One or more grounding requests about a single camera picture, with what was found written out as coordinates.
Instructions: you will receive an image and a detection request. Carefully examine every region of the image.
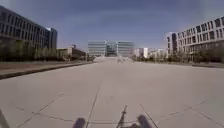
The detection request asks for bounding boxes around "glass twin-block building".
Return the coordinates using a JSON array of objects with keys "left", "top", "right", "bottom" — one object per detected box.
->
[{"left": 87, "top": 40, "right": 136, "bottom": 58}]

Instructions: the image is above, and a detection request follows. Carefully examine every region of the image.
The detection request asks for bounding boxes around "grey concrete slab plaza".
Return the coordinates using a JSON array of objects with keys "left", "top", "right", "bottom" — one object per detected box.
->
[{"left": 0, "top": 56, "right": 224, "bottom": 128}]

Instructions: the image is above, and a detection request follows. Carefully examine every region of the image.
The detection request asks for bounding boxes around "white building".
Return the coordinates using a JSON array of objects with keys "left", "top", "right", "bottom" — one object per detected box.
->
[{"left": 133, "top": 47, "right": 149, "bottom": 59}]

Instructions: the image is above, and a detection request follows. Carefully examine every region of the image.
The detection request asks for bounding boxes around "low brown building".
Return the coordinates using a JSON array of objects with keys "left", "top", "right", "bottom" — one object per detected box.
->
[{"left": 57, "top": 44, "right": 88, "bottom": 62}]

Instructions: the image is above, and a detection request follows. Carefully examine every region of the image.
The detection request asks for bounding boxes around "robot's own part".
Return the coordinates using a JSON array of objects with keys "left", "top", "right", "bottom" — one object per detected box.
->
[
  {"left": 72, "top": 117, "right": 86, "bottom": 128},
  {"left": 119, "top": 114, "right": 153, "bottom": 128}
]

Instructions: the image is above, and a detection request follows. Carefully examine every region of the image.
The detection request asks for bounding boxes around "dark kerb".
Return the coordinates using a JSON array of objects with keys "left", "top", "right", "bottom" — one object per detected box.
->
[{"left": 0, "top": 62, "right": 93, "bottom": 81}]

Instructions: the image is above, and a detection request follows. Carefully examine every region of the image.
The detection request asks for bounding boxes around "row of trees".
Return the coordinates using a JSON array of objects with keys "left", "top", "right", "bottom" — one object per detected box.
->
[
  {"left": 0, "top": 38, "right": 73, "bottom": 63},
  {"left": 131, "top": 44, "right": 224, "bottom": 64}
]

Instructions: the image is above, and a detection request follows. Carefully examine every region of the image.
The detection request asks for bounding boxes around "reddish brick strip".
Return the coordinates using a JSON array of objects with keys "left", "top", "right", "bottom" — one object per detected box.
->
[{"left": 0, "top": 62, "right": 88, "bottom": 76}]

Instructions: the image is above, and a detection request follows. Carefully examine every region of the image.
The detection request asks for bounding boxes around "pale grid-window building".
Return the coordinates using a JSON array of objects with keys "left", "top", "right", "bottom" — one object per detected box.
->
[{"left": 164, "top": 15, "right": 224, "bottom": 55}]

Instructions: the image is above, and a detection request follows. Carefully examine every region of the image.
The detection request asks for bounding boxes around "long dark glass building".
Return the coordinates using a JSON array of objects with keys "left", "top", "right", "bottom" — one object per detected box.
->
[{"left": 0, "top": 5, "right": 59, "bottom": 50}]

